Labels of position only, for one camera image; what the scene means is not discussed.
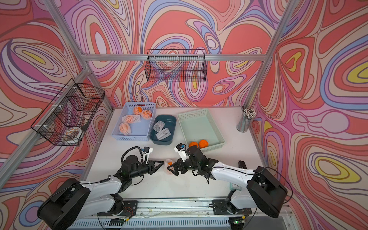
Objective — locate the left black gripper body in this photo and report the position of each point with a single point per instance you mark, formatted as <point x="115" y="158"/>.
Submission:
<point x="141" y="170"/>

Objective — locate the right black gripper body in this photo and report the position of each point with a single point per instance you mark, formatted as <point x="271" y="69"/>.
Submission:
<point x="188" y="165"/>

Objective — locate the white foam net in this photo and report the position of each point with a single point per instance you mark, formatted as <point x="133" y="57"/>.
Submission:
<point x="158" y="126"/>
<point x="163" y="134"/>
<point x="166" y="167"/>

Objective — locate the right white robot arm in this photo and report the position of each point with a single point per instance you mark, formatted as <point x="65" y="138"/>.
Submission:
<point x="259" y="188"/>

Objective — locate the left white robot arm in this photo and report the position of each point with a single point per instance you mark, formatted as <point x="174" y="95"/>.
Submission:
<point x="75" y="200"/>

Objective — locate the mint green perforated basket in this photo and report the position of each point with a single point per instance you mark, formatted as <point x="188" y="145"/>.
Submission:
<point x="198" y="125"/>

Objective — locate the lavender perforated plastic basket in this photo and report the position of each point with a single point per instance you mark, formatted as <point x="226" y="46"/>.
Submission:
<point x="141" y="130"/>

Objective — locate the dark teal plastic tray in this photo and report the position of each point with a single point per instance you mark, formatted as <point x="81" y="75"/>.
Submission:
<point x="170" y="123"/>

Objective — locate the small mint alarm clock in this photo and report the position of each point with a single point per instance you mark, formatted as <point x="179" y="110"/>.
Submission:
<point x="235" y="187"/>

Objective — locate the black stapler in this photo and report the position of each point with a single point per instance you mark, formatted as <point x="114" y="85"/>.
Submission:
<point x="242" y="165"/>

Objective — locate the metal cup of pencils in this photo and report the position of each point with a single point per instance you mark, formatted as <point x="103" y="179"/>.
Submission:
<point x="247" y="116"/>

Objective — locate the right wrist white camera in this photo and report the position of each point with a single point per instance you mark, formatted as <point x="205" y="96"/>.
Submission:
<point x="181" y="150"/>

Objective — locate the wrist white camera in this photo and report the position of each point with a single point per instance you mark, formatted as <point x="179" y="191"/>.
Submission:
<point x="146" y="151"/>
<point x="181" y="150"/>

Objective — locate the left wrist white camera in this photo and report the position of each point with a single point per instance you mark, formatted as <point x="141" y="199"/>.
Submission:
<point x="146" y="151"/>

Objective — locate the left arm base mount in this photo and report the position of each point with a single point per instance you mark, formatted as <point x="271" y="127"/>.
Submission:
<point x="125" y="208"/>

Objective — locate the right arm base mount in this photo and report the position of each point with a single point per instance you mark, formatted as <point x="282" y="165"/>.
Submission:
<point x="225" y="207"/>

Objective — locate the black wire basket left wall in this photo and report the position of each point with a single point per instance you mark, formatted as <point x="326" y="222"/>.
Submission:
<point x="75" y="105"/>

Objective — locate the black wire basket wall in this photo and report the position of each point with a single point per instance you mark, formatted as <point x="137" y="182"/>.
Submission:
<point x="75" y="105"/>
<point x="176" y="65"/>

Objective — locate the black wire basket back wall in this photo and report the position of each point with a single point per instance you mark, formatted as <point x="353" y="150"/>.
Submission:
<point x="176" y="65"/>

